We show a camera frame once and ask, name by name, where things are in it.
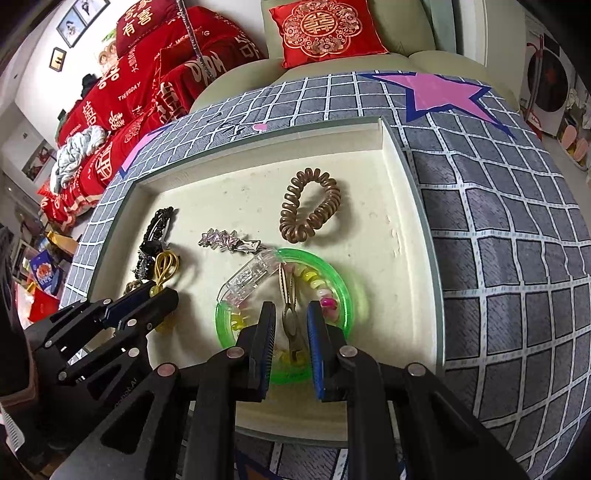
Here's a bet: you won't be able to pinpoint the red gold embroidered cushion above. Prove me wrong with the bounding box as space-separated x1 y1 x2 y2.
269 0 391 70

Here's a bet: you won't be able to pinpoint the grey checked blanket pink stars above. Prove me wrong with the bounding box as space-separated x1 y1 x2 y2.
60 69 591 480

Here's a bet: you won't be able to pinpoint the grey white knitted cloth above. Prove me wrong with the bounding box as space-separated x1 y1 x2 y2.
50 126 109 193

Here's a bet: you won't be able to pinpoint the gold striped hair clip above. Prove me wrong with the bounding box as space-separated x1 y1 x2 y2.
277 263 305 365

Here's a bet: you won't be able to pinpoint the hanging metal chain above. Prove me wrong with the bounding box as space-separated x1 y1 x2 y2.
178 0 211 81

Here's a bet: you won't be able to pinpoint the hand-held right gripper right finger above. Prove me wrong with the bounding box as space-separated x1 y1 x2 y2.
307 300 532 480

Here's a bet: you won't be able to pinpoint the red printed blanket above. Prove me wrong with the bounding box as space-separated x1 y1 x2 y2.
39 0 269 222

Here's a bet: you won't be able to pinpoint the silver star hair clip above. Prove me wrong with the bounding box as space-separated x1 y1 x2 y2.
198 228 266 254

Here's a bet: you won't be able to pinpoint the yellow box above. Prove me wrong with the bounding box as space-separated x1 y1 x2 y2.
46 231 79 252

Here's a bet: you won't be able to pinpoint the cream jewelry tray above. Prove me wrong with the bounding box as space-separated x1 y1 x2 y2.
88 115 446 446

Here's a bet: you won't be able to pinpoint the pale green sofa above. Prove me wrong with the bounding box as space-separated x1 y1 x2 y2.
189 0 520 114

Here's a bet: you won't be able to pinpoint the framed wall photo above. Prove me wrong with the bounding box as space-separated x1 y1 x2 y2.
21 141 56 181

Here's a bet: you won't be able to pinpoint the black beaded hair clip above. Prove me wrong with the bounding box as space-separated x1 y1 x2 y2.
139 207 175 254

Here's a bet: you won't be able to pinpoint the blue printed box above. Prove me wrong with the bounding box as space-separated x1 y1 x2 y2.
28 251 63 296

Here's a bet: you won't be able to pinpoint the brown spiral hair tie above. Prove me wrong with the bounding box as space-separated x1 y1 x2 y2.
279 168 342 244

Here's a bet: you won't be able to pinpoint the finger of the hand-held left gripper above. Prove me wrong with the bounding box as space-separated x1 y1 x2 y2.
28 280 158 352
57 288 180 385

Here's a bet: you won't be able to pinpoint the black framed wall picture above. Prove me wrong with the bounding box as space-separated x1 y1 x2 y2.
74 0 110 26
56 7 86 48

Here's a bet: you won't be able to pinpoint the white box with dark disc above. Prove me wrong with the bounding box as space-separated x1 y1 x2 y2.
519 25 578 137

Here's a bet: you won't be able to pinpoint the pink yellow spiral hair tie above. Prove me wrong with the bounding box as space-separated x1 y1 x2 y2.
228 265 340 367

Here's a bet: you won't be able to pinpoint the red printed pillow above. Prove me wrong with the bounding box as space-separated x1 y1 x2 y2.
115 0 190 51

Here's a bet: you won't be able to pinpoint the clear plastic hair clip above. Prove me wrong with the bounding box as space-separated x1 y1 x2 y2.
221 251 282 308

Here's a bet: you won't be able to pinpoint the pale teal curtain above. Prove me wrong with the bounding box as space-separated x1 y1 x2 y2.
420 0 458 54

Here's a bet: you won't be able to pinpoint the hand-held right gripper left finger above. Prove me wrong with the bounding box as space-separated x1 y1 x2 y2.
48 301 278 480

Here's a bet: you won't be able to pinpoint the green translucent bangle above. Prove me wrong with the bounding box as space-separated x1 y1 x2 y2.
215 248 354 386

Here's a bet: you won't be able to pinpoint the black sequin hair clip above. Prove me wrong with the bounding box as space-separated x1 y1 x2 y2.
131 253 158 281

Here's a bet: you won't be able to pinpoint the red box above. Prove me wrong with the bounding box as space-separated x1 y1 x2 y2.
18 286 61 324

